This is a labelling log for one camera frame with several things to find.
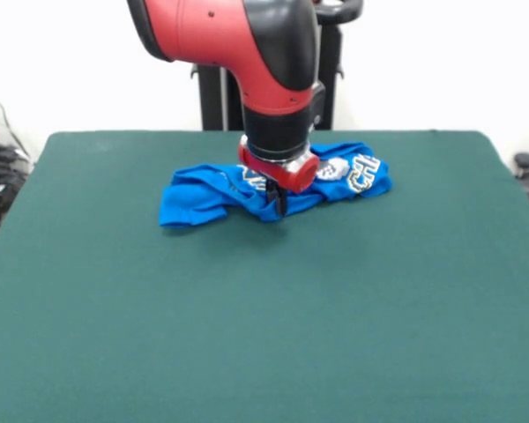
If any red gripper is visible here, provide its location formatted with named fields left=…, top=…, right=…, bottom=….
left=238, top=145, right=321, bottom=217

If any blue shirt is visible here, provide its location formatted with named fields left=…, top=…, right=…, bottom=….
left=158, top=141, right=393, bottom=228

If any dark green table cloth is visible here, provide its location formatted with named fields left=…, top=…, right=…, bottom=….
left=0, top=129, right=529, bottom=423

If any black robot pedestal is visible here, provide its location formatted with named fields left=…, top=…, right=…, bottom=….
left=190, top=0, right=365, bottom=131

